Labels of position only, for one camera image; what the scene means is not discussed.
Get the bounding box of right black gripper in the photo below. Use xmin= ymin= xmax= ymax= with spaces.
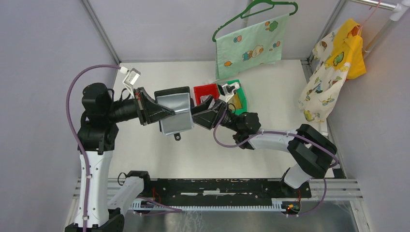
xmin=182 ymin=95 xmax=241 ymax=133

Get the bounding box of gold card stack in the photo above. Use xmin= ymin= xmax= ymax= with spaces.
xmin=228 ymin=94 xmax=243 ymax=110

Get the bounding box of white printed garment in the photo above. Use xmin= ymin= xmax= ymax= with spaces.
xmin=298 ymin=28 xmax=347 ymax=122

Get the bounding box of yellow garment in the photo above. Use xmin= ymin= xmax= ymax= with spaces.
xmin=326 ymin=18 xmax=366 ymax=79

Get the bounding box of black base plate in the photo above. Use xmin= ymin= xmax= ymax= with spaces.
xmin=140 ymin=178 xmax=312 ymax=206

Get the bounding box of light green printed cloth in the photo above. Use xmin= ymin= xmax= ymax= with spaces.
xmin=216 ymin=14 xmax=290 ymax=79

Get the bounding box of red plastic bin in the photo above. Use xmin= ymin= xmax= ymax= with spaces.
xmin=193 ymin=84 xmax=220 ymax=105

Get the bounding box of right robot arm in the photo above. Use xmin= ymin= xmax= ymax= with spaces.
xmin=191 ymin=96 xmax=339 ymax=197

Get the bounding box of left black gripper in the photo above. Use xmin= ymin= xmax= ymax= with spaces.
xmin=106 ymin=86 xmax=175 ymax=125

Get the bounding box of green plastic bin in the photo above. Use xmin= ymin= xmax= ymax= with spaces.
xmin=217 ymin=79 xmax=247 ymax=115

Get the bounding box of metal hanging rail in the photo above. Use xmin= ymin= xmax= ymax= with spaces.
xmin=353 ymin=0 xmax=410 ymax=58

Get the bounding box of black leather card holder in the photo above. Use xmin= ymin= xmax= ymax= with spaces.
xmin=154 ymin=87 xmax=194 ymax=141

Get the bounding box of green clothes hanger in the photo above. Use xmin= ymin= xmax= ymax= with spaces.
xmin=212 ymin=0 xmax=299 ymax=42

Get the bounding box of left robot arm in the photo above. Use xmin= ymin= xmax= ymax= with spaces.
xmin=65 ymin=83 xmax=175 ymax=232

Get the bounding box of white slotted cable duct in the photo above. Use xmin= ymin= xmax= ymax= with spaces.
xmin=129 ymin=199 xmax=300 ymax=214

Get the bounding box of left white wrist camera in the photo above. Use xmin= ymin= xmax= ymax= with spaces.
xmin=119 ymin=67 xmax=141 ymax=96

